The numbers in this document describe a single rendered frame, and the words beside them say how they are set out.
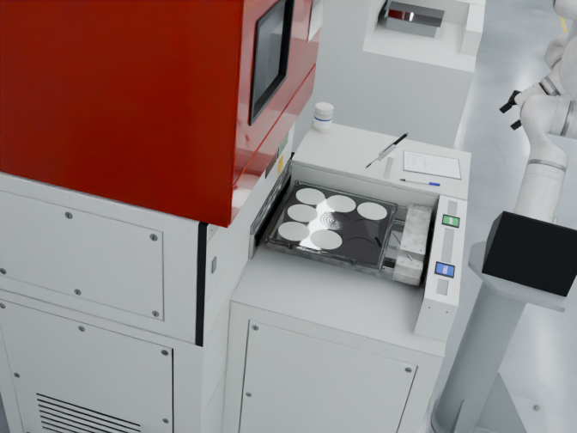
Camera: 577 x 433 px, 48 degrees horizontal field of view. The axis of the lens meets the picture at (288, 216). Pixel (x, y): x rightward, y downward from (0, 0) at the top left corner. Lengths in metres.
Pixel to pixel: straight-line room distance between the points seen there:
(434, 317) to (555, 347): 1.54
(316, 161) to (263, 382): 0.79
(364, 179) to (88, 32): 1.18
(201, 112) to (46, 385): 1.15
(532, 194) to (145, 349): 1.26
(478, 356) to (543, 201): 0.64
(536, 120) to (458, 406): 1.12
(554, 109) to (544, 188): 0.26
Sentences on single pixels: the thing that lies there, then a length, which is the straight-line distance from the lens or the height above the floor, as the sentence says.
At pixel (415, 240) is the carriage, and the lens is 2.16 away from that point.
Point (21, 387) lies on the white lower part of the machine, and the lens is 2.30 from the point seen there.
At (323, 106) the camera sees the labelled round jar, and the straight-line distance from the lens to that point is 2.48.
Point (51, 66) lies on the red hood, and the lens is 1.50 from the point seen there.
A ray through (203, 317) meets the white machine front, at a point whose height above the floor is 0.93.
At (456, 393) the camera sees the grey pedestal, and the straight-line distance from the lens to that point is 2.63.
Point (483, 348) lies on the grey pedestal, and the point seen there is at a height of 0.49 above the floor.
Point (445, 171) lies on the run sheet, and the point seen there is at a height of 0.97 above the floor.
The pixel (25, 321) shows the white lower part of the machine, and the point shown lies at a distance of 2.04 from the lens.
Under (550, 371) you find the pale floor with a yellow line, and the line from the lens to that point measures 3.21.
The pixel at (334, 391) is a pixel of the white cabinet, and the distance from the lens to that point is 2.05.
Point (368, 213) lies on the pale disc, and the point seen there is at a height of 0.90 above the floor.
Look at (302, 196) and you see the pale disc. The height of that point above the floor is 0.90.
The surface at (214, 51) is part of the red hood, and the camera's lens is 1.30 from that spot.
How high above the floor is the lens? 2.12
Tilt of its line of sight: 35 degrees down
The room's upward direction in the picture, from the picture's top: 7 degrees clockwise
